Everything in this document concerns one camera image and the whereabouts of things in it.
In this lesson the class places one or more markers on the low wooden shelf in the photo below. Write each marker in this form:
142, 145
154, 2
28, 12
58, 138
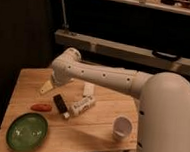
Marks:
121, 51

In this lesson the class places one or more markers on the white labelled tube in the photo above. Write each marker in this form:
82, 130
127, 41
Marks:
82, 105

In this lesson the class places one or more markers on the green glass plate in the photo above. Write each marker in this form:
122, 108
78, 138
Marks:
27, 132

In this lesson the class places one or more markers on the red chili pepper toy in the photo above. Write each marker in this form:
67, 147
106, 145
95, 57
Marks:
41, 107

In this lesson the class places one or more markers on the black handle on shelf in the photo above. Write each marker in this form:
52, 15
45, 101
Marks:
166, 57

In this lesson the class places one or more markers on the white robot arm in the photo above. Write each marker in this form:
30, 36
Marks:
164, 99

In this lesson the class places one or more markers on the wooden side table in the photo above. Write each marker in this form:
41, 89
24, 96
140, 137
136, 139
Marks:
89, 132

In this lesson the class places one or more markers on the metal pole stand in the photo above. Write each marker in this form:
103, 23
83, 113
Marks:
65, 25

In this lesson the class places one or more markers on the small white block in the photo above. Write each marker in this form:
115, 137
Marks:
88, 89

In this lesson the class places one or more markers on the cream wedge gripper finger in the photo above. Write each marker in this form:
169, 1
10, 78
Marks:
48, 86

